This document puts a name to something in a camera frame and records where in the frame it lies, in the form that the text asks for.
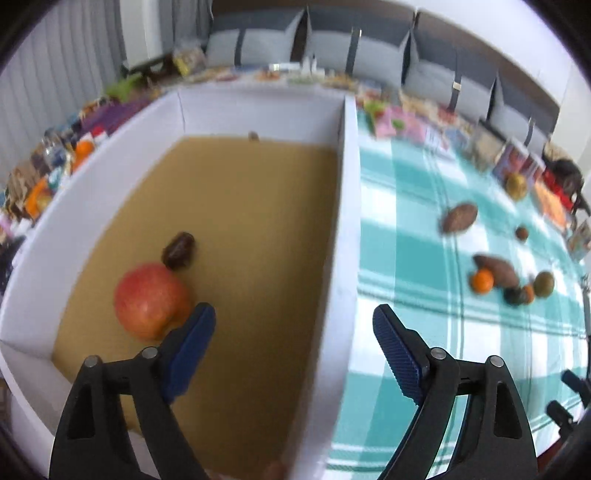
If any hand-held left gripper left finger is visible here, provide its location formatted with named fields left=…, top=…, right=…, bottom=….
left=48, top=302, right=216, bottom=480

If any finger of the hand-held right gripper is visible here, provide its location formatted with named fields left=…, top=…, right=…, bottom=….
left=561, top=369, right=591, bottom=409
left=546, top=401, right=578, bottom=437

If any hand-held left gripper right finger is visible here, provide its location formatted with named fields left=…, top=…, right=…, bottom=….
left=372, top=304, right=539, bottom=480

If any red apple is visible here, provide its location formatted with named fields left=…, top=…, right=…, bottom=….
left=114, top=263, right=192, bottom=341

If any round green fruit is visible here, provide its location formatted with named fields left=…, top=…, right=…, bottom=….
left=533, top=270, right=555, bottom=296
left=505, top=173, right=528, bottom=200

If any dark brown date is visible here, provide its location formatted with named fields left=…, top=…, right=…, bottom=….
left=161, top=232, right=197, bottom=271

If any orange tangerine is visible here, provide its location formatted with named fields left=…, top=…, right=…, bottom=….
left=470, top=269, right=495, bottom=294

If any brown sweet potato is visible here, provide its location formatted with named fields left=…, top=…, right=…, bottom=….
left=438, top=202, right=479, bottom=235
left=472, top=254, right=520, bottom=288

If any white cardboard box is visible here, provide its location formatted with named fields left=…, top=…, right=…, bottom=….
left=0, top=88, right=361, bottom=480

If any teal checked tablecloth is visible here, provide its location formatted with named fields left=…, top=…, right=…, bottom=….
left=323, top=111, right=591, bottom=480

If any black bag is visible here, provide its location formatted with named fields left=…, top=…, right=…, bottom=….
left=549, top=159, right=583, bottom=195

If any orange packet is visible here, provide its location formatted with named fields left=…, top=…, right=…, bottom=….
left=25, top=180, right=51, bottom=217

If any colourful card box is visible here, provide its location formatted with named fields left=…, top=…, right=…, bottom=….
left=492, top=138, right=546, bottom=185

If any green toy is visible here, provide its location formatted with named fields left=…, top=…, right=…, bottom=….
left=106, top=76, right=144, bottom=100

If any colourful patterned blanket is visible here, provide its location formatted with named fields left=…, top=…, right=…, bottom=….
left=185, top=67, right=462, bottom=127

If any yellow snack bag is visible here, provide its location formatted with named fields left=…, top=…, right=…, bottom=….
left=172, top=46, right=206, bottom=77

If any grey sofa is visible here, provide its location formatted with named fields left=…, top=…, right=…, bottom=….
left=205, top=7, right=561, bottom=139

